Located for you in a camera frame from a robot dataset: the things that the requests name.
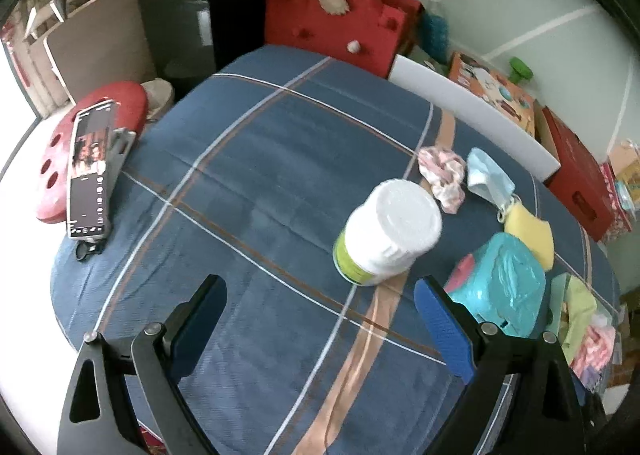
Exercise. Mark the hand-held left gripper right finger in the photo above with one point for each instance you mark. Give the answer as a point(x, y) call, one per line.
point(442, 330)

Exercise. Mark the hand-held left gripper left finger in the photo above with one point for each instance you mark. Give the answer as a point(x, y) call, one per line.
point(192, 340)

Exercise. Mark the white bottle green label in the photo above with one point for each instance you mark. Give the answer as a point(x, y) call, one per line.
point(395, 230)

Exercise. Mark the light green cloth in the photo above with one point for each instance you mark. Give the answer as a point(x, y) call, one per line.
point(580, 305)

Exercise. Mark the pink white striped fluffy cloth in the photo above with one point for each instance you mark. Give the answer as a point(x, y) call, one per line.
point(595, 345)

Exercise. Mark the teal plastic wipes pack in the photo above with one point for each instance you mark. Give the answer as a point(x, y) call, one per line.
point(505, 280)

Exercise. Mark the yellow sponge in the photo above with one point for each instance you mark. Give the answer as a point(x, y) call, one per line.
point(530, 235)

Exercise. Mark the pink floral scrunchie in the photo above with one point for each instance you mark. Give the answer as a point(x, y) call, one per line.
point(442, 180)

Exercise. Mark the blue face mask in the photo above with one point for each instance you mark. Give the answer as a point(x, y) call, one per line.
point(485, 180)

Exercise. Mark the smartphone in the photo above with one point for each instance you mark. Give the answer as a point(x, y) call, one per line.
point(90, 170)

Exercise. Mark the red cardboard box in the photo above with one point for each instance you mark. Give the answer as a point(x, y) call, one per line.
point(575, 170)

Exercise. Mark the white foam board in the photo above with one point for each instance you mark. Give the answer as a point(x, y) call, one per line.
point(475, 115)

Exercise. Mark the patterned paper gift bag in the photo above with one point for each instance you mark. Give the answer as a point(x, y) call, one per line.
point(625, 185)

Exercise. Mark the orange printed box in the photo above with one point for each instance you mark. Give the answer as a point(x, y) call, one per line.
point(490, 90)

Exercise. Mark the beige cloth item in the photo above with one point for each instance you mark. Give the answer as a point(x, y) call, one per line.
point(157, 95)

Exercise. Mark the red plastic stool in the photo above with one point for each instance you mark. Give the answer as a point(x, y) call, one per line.
point(120, 95)

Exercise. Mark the green plastic knob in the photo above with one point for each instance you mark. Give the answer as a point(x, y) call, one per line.
point(520, 69)

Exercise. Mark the clear bottle blue contents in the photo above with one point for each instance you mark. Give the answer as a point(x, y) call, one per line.
point(435, 30)

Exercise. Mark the wooden cabinet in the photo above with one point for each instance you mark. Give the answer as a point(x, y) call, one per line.
point(100, 45)

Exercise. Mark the red felt handbag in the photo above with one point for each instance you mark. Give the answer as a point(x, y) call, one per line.
point(320, 20)

